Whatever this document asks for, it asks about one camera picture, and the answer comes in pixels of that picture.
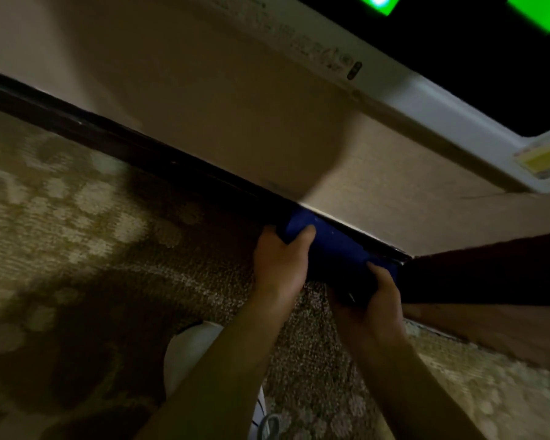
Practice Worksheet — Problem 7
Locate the person's right hand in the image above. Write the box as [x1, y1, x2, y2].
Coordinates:
[328, 263, 407, 337]

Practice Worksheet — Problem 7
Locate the person's left hand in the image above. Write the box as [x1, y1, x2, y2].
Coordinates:
[253, 224, 317, 308]

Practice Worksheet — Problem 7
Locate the blue mat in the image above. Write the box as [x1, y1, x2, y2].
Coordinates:
[277, 210, 399, 308]

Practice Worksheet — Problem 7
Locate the person's right forearm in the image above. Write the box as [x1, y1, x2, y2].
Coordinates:
[350, 329, 486, 440]

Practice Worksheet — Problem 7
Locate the person's left forearm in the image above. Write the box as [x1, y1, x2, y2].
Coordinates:
[135, 295, 299, 440]

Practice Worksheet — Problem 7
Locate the brown wooden cabinet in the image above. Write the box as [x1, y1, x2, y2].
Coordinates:
[396, 231, 550, 372]

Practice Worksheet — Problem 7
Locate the white trouser leg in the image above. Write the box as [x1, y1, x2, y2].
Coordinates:
[163, 321, 226, 401]

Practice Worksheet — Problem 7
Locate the white laced shoe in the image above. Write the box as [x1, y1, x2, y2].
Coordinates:
[251, 386, 283, 440]

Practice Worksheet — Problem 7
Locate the yellow sticker label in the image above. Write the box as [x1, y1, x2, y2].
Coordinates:
[513, 143, 550, 181]

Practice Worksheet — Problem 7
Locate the dark baseboard strip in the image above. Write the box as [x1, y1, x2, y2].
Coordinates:
[0, 65, 413, 265]

